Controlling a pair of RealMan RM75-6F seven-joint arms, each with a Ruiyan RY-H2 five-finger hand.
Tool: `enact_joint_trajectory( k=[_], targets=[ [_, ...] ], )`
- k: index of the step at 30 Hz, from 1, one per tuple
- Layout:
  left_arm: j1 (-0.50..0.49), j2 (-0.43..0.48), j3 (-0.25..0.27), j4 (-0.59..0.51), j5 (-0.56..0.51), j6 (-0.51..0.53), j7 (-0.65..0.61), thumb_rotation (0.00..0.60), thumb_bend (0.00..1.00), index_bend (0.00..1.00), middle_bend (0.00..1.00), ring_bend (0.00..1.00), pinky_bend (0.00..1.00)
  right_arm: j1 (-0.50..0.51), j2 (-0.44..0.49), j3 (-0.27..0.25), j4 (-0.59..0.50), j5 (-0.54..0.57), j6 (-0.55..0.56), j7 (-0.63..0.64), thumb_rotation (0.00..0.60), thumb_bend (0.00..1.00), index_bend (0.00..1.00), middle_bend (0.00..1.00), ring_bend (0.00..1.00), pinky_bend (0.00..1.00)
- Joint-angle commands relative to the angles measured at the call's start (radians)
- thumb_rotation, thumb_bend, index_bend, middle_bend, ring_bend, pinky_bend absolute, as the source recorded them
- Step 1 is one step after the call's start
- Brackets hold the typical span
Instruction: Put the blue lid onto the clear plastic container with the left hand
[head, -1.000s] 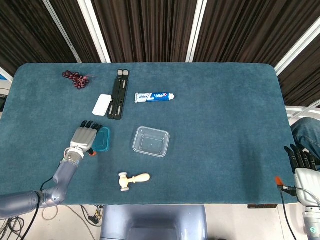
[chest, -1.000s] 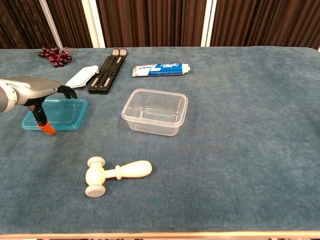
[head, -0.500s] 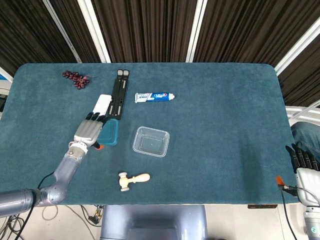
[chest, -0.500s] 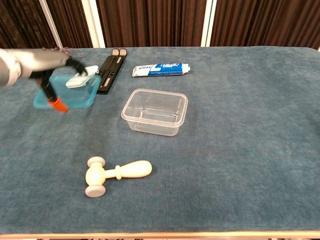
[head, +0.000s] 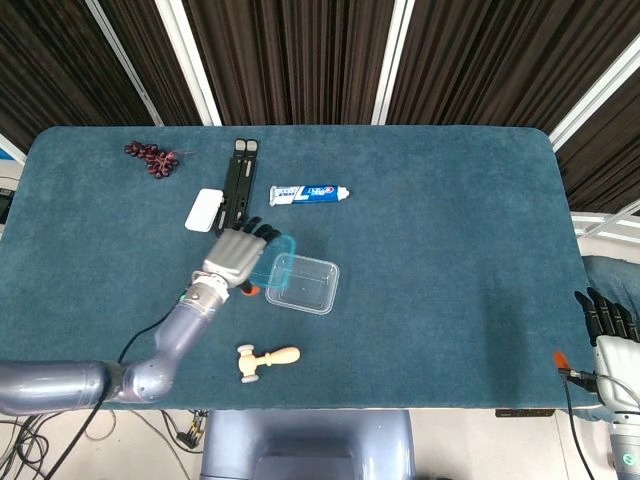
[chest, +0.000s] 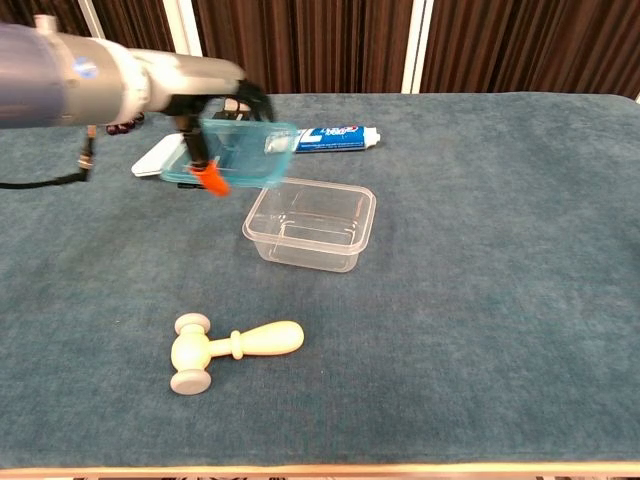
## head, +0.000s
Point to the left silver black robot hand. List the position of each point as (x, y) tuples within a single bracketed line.
[(232, 255)]

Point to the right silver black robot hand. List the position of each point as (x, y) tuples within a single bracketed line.
[(620, 365)]

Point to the translucent blue plastic lid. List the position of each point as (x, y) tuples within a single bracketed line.
[(282, 250)]

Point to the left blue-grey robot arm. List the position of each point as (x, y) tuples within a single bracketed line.
[(170, 340)]

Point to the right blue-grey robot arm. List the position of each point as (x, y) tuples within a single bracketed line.
[(625, 450)]

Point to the clear plastic container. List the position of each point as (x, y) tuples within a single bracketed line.
[(310, 295)]

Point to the white flat plastic case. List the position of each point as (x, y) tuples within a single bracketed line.
[(202, 210)]

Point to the black folding stand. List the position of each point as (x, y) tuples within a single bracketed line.
[(237, 185)]

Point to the person's leg in jeans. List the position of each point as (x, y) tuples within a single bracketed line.
[(615, 275)]

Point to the blue white toothpaste tube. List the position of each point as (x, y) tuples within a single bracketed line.
[(305, 195)]

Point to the black table control panel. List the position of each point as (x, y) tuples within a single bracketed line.
[(525, 413)]

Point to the cream wooden mallet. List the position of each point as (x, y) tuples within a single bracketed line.
[(247, 365)]

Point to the bunch of red grapes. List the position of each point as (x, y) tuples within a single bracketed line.
[(155, 160)]

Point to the black power plug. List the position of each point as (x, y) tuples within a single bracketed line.
[(192, 435)]

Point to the teal fabric tablecloth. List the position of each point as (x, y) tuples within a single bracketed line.
[(425, 250)]

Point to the blue-grey robot torso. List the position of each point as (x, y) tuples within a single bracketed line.
[(300, 445)]

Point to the dark brown curtain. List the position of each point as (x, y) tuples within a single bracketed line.
[(300, 60)]

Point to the black device with screen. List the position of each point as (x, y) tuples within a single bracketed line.
[(4, 205)]

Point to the white metal frame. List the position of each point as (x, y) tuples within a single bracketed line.
[(600, 232)]

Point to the wide white frame post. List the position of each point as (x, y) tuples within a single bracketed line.
[(595, 95), (390, 65), (190, 65)]

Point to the thin white frame post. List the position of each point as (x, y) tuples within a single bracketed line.
[(125, 65)]

